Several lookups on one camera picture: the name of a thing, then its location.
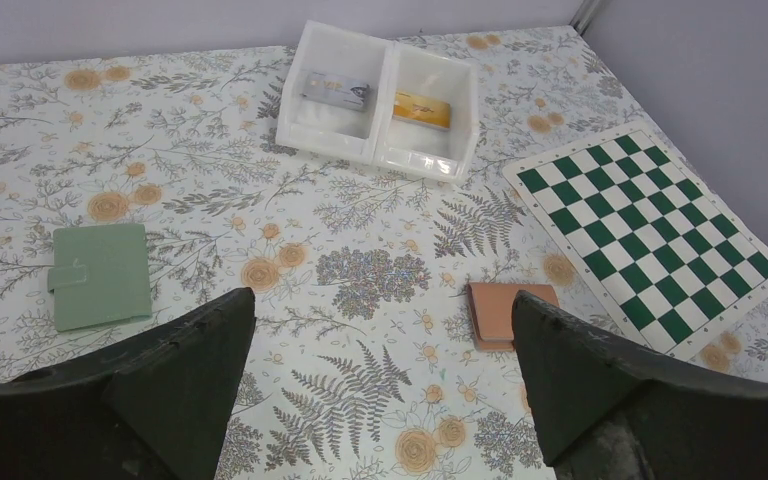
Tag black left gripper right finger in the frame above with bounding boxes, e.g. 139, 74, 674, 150
511, 291, 768, 479

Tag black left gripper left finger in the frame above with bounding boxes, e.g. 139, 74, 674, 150
0, 288, 256, 479

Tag silver credit card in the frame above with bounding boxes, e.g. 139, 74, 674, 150
301, 71, 371, 111

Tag gold credit card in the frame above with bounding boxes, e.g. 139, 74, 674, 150
393, 91, 451, 131

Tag green white chessboard mat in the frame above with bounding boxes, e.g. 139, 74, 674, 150
503, 121, 768, 360

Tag floral tablecloth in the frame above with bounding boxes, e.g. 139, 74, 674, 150
0, 25, 768, 480

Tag white two-compartment plastic bin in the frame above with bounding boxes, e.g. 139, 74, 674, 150
276, 21, 479, 184

